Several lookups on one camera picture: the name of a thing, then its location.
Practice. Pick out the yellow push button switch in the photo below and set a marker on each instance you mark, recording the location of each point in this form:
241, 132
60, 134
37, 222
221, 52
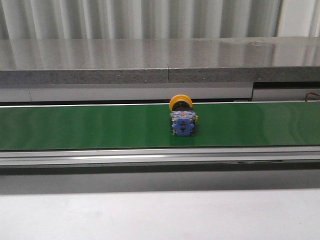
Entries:
183, 118

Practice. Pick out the green conveyor belt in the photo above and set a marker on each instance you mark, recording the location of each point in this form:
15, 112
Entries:
148, 126

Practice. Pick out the grey stone countertop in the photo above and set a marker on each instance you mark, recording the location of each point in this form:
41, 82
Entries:
159, 61

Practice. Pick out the white pleated curtain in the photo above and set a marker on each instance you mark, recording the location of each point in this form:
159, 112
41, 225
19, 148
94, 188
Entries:
158, 19

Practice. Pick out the aluminium conveyor frame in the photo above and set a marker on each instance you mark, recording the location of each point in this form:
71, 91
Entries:
157, 159

